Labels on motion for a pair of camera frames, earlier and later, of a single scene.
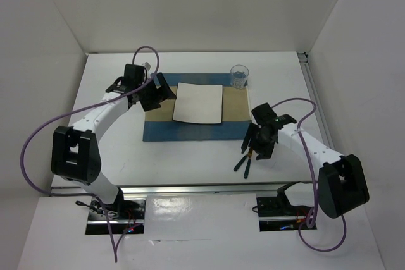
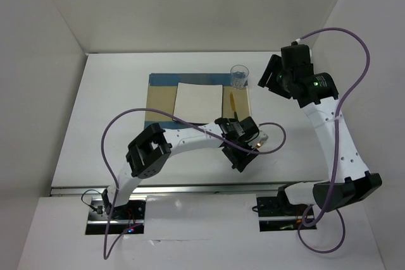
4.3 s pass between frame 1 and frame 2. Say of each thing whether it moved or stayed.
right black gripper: moved
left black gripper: moved
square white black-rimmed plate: stayed
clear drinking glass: stayed
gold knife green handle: moved
